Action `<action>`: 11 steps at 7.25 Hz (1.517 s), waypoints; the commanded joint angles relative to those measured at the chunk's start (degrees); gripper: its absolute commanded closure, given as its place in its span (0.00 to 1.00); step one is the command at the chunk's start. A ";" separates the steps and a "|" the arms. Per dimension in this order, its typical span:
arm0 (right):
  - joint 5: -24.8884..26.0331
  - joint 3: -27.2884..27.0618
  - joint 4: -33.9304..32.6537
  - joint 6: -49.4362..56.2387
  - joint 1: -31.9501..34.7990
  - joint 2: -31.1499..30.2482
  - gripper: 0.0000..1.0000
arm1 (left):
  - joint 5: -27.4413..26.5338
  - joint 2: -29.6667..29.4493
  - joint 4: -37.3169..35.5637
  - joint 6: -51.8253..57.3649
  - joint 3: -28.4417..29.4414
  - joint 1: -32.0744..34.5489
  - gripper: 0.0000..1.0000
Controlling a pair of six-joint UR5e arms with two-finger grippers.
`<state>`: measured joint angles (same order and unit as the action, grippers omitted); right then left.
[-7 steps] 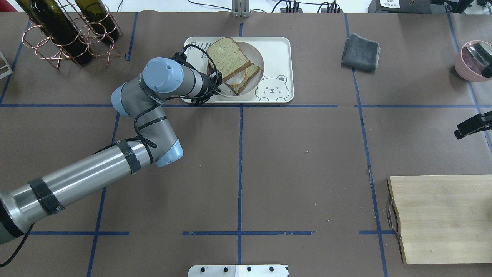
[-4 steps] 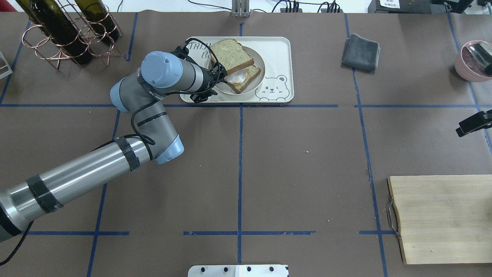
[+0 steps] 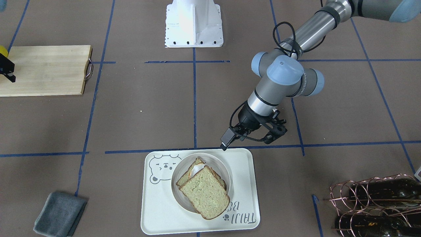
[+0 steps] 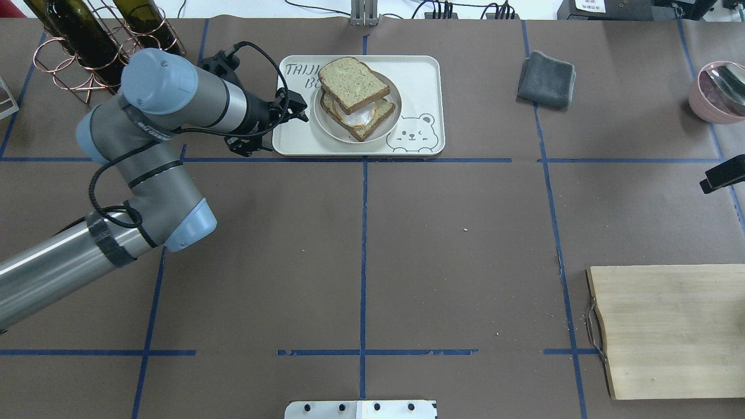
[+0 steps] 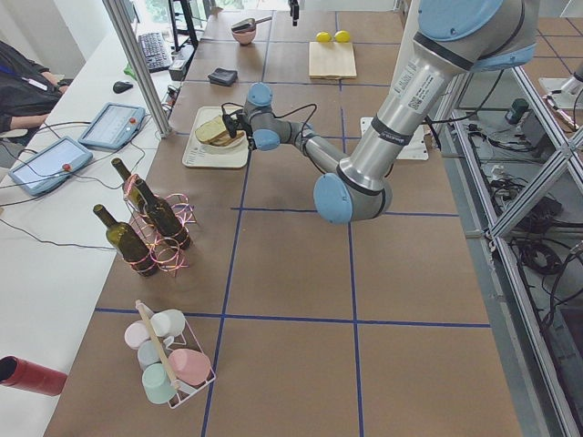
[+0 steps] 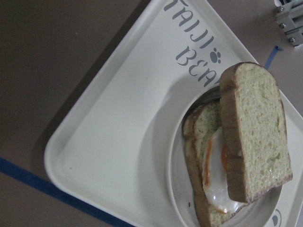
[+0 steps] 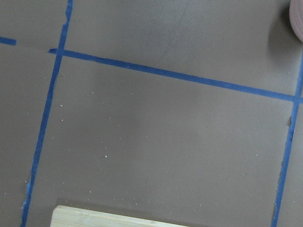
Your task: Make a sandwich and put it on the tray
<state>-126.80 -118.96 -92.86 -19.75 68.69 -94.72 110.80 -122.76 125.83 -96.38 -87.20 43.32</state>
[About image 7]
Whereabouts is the pink bowl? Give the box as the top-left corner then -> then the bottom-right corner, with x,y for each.
289,0 -> 303,42

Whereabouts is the wooden cutting board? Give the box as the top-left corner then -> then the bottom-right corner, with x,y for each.
50,205 -> 180,227

